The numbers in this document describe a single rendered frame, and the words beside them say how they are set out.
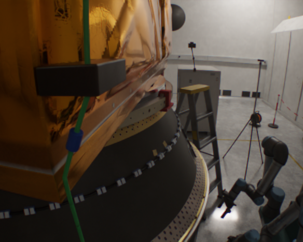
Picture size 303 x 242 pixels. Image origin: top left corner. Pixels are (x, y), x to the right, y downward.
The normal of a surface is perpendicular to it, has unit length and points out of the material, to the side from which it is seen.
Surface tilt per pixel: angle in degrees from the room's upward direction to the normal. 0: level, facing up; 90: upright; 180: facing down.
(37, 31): 90
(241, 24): 90
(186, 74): 90
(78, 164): 90
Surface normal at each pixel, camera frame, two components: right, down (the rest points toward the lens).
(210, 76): -0.13, 0.34
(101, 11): 0.96, 0.10
